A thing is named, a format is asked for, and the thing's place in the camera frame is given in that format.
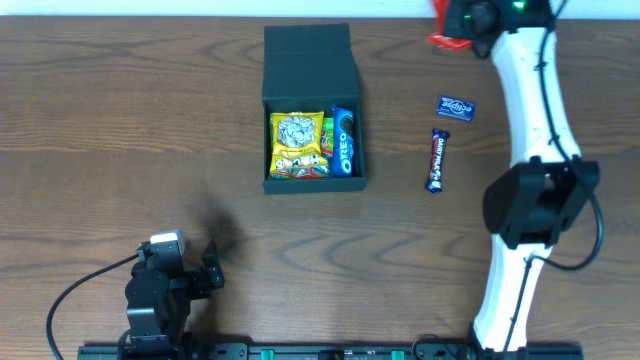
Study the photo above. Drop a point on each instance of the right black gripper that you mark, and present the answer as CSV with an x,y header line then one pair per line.
x,y
451,28

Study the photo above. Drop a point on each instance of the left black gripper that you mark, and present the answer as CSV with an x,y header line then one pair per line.
x,y
201,280

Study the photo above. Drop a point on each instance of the red dried fruit bag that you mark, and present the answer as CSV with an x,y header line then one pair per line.
x,y
438,38

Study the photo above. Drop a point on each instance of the blue Eclipse mint box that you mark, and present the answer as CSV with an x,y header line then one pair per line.
x,y
455,108

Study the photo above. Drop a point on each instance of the yellow seed snack bag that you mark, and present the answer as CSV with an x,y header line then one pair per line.
x,y
296,142

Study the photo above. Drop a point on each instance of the purple Dairy Milk bar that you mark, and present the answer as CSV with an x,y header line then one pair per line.
x,y
439,142

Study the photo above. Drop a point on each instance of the blue Oreo cookie pack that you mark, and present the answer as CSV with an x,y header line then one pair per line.
x,y
343,150

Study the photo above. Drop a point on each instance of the green Haribo candy bag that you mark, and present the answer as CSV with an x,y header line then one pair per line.
x,y
327,137

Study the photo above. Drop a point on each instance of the dark green lidded box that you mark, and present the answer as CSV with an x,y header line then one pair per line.
x,y
310,68

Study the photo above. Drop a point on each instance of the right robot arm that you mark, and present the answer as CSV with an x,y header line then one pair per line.
x,y
547,183

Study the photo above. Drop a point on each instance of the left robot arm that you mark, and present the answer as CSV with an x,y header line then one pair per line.
x,y
159,297

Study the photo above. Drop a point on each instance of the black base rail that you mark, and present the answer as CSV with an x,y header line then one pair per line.
x,y
422,351

